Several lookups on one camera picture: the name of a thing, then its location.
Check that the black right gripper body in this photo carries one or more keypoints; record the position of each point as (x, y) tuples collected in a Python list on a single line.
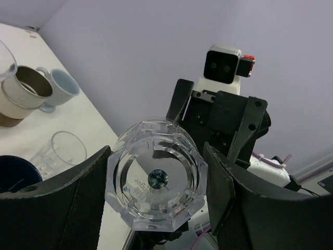
[(214, 118)]

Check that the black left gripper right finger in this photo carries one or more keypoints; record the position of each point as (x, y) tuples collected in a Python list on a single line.
[(247, 212)]

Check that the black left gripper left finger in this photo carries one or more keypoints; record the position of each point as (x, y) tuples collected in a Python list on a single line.
[(63, 212)]

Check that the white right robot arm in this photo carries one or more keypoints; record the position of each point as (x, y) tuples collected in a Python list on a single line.
[(270, 170)]

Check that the clear faceted glass tumbler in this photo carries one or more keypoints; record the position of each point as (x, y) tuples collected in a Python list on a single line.
[(63, 151)]

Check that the clear plastic cup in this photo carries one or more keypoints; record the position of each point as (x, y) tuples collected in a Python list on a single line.
[(8, 63)]

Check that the dark blue mug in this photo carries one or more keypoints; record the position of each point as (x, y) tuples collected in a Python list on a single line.
[(17, 173)]

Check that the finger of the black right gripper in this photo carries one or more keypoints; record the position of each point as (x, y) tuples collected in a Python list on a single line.
[(181, 95), (246, 136)]

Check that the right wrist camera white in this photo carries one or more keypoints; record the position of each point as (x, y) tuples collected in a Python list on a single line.
[(224, 66)]

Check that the white brown banded cup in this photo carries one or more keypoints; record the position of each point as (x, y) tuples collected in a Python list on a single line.
[(22, 94)]

